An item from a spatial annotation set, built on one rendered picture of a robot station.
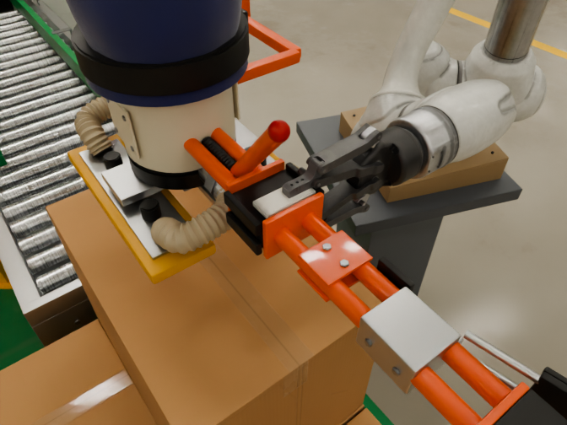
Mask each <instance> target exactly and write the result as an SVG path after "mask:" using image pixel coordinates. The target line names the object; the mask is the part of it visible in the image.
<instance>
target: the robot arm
mask: <svg viewBox="0 0 567 425"><path fill-rule="evenodd" d="M455 1H456V0H417V2H416V3H415V5H414V7H413V10H412V12H411V13H410V15H409V18H408V21H407V23H406V24H405V26H404V28H403V30H402V33H401V35H400V37H399V39H398V41H397V44H396V46H395V49H394V51H393V53H392V55H391V60H390V62H389V65H388V67H387V70H386V73H385V76H384V80H383V84H382V87H381V90H380V91H379V92H377V93H376V94H374V95H372V96H371V97H370V102H369V104H368V106H367V108H366V110H365V112H364V114H363V115H362V116H361V118H360V120H359V122H358V123H357V124H356V125H355V127H354V129H353V130H352V132H351V135H350V136H348V137H346V138H344V139H342V140H340V141H338V142H337V143H334V144H333V145H331V146H329V147H327V148H324V149H322V150H321V151H319V152H317V153H315V154H313V155H311V156H310V157H309V158H308V159H307V160H306V163H307V164H308V167H307V169H305V168H303V167H300V168H299V169H298V175H299V177H297V178H295V179H293V180H291V181H289V182H287V183H285V184H284V185H283V186H282V187H281V188H279V189H277V190H276V191H273V192H271V193H269V194H267V195H265V196H263V197H260V198H258V199H256V200H255V201H253V207H254V208H255V209H256V210H257V211H258V212H259V213H260V214H261V215H262V216H263V217H264V218H270V217H271V216H273V215H275V214H277V213H280V212H282V211H283V210H285V209H287V208H289V207H292V206H293V205H295V204H296V203H298V202H301V201H303V200H305V199H306V198H308V197H310V196H313V195H315V194H316V191H315V190H314V189H313V188H312V187H314V188H315V189H317V188H319V187H323V186H328V185H331V184H333V183H336V182H339V184H338V185H337V186H335V187H333V188H332V189H331V190H330V191H328V192H327V193H325V194H324V201H323V209H322V220H323V221H324V222H325V223H327V224H328V225H329V226H330V227H331V226H333V225H335V224H337V223H340V222H342V221H343V220H345V219H347V218H350V217H352V216H353V215H354V214H356V213H365V212H367V211H368V210H369V208H370V205H369V204H367V203H366V202H367V200H368V198H369V196H370V195H371V194H374V193H376V192H377V191H378V190H379V189H380V188H381V187H382V186H398V185H400V184H402V183H403V182H405V181H407V180H409V179H421V178H423V177H425V176H426V175H429V174H430V173H432V172H434V171H436V170H437V169H440V168H442V167H444V166H446V165H448V164H450V163H454V162H459V161H462V160H464V159H467V158H469V157H472V156H473V155H475V154H477V153H479V152H481V151H483V150H484V149H486V148H487V147H489V146H490V145H492V144H493V143H495V142H496V141H497V140H498V139H500V138H501V137H502V136H503V135H504V134H505V133H506V131H507V130H508V129H509V128H510V126H511V124H512V123H513V122H517V121H522V120H525V119H527V118H529V117H531V116H532V115H533V114H535V113H536V112H538V110H539V109H540V108H541V106H542V104H543V101H544V99H545V96H546V93H547V82H546V78H545V75H544V73H543V71H542V69H541V68H540V67H539V66H537V65H536V63H537V59H536V57H535V54H534V52H533V51H532V48H531V45H532V42H533V39H534V37H535V34H536V33H537V29H538V27H539V25H540V23H541V20H542V18H543V15H544V13H545V10H546V8H547V6H548V2H549V0H498V2H497V5H496V8H495V11H494V16H493V18H492V21H491V24H490V26H489V31H488V34H487V37H486V39H485V40H482V41H481V42H479V43H478V44H476V45H475V46H474V47H473V49H472V51H471V53H470V54H469V55H468V57H467V59H466V61H460V60H455V59H453V58H451V57H450V55H449V52H448V51H447V50H446V49H445V47H443V46H442V45H441V44H439V43H437V42H435V41H433V39H434V38H435V36H436V34H437V32H438V30H439V29H440V27H441V25H442V23H443V22H444V20H445V18H446V15H447V14H448V13H449V11H450V9H451V7H452V5H453V3H454V2H455ZM321 161H324V163H322V162H321Z"/></svg>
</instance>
